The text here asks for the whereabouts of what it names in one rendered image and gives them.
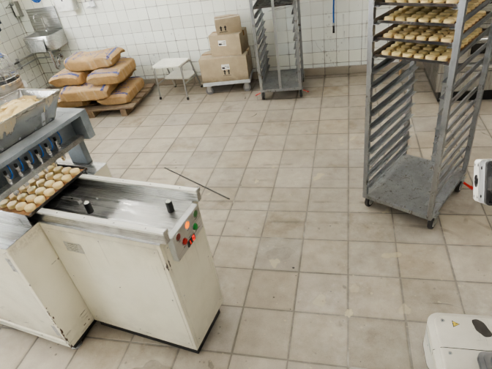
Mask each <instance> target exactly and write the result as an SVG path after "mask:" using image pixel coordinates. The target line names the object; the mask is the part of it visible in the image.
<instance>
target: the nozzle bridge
mask: <svg viewBox="0 0 492 369"><path fill-rule="evenodd" d="M57 132H59V134H60V136H61V139H62V144H61V145H60V147H61V149H60V150H58V149H57V148H56V146H55V144H54V142H53V137H56V140H58V142H59V143H61V139H60V137H59V134H58V133H57ZM94 136H95V133H94V130H93V127H92V124H91V122H90V120H89V117H88V115H87V112H86V109H85V108H56V116H55V119H54V120H53V121H51V122H49V123H48V124H46V125H45V126H43V127H41V128H40V129H38V130H37V131H35V132H34V133H32V134H31V135H29V136H27V137H25V138H24V139H23V140H21V141H19V142H17V143H16V144H15V145H13V146H11V147H10V148H8V149H7V150H5V151H3V152H2V153H1V154H0V202H1V201H2V200H4V199H5V198H6V197H7V196H9V195H10V194H12V193H13V192H15V191H16V190H17V189H18V188H19V187H21V186H22V185H24V184H25V183H27V182H28V181H29V180H30V179H32V178H33V177H35V176H36V175H37V174H38V173H40V172H41V171H43V170H44V169H45V168H47V167H48V166H49V165H51V164H52V163H54V162H55V161H56V160H58V159H59V158H60V157H61V156H63V155H64V154H66V153H67V152H68V154H69V156H70V158H71V160H72V162H73V163H77V164H84V165H88V164H90V163H91V162H92V158H91V156H90V154H89V151H88V149H87V147H86V144H85V142H84V139H91V138H93V137H94ZM48 138H50V140H51V142H52V144H53V150H52V151H51V153H52V155H51V156H48V154H47V152H46V150H45V147H44V143H46V144H47V145H48V146H49V148H50V149H52V146H51V143H50V141H49V140H48ZM38 144H39V145H40V146H41V147H42V150H43V151H44V156H43V157H42V159H43V162H42V163H39V161H38V159H37V158H36V156H35V152H34V150H35V149H36V150H37V151H38V152H39V153H40V155H41V156H42V150H41V148H40V147H39V145H38ZM28 151H30V152H31V154H32V156H33V158H34V164H32V165H33V167H34V168H33V169H32V170H30V169H29V168H28V166H27V164H26V162H25V159H24V157H25V156H27V157H28V159H29V160H30V161H31V163H32V162H33V160H32V158H31V155H30V154H29V152H28ZM18 158H20V160H21V162H22V163H23V167H24V170H23V171H22V172H23V176H22V177H19V175H18V174H17V172H16V170H15V166H14V165H13V164H14V163H17V165H18V166H19V168H20V169H21V170H22V169H23V168H22V165H21V163H20V161H19V159H18ZM6 165H8V166H9V167H10V169H11V171H12V173H13V178H12V181H13V183H12V184H8V182H7V181H6V179H5V178H4V175H3V173H2V171H6V172H7V174H9V175H10V177H12V175H11V173H10V170H9V169H8V167H7V166H6Z"/></svg>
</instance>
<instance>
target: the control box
mask: <svg viewBox="0 0 492 369"><path fill-rule="evenodd" d="M195 210H196V211H197V213H198V214H197V216H196V217H194V211H195ZM186 222H189V227H188V228H185V224H186ZM195 223H197V224H198V228H197V229H196V230H194V229H193V226H194V224H195ZM203 227H204V226H203V223H202V219H201V215H200V212H199V208H198V205H197V204H193V203H191V205H190V206H189V207H188V209H187V210H186V212H185V213H184V214H183V215H182V216H181V218H180V219H179V221H178V222H177V223H176V225H175V226H174V227H173V228H172V229H171V231H170V232H169V234H168V235H169V238H170V242H169V243H168V246H169V249H170V251H171V255H172V257H173V260H174V261H178V262H180V260H181V259H182V257H183V256H184V254H185V253H186V252H187V250H188V248H189V247H190V246H191V245H190V244H189V241H191V244H192V243H193V242H194V240H193V239H194V238H193V235H194V237H195V238H196V237H197V236H198V234H199V232H200V231H201V229H202V228H203ZM177 234H180V236H181V237H180V240H179V241H177V240H176V236H177ZM184 238H187V244H186V245H183V239H184Z"/></svg>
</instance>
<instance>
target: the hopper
mask: <svg viewBox="0 0 492 369"><path fill-rule="evenodd" d="M59 92H60V89H18V90H16V91H14V92H12V93H10V94H8V95H6V96H4V97H2V98H0V111H2V109H1V107H2V106H3V105H6V104H7V103H10V101H11V100H15V99H19V100H21V99H23V98H27V97H29V98H36V99H38V100H40V101H38V102H36V103H35V104H33V105H31V106H29V107H28V108H26V109H24V110H22V111H21V112H19V113H17V114H15V115H14V116H11V117H10V118H8V119H6V120H4V121H3V122H1V123H0V154H1V153H2V152H3V151H5V150H7V149H8V148H10V147H11V146H13V145H15V144H16V143H17V142H19V141H21V140H23V139H24V138H25V137H27V136H29V135H31V134H32V133H34V132H35V131H37V130H38V129H40V128H41V127H43V126H45V125H46V124H48V123H49V122H51V121H53V120H54V119H55V116H56V108H57V104H58V99H59Z"/></svg>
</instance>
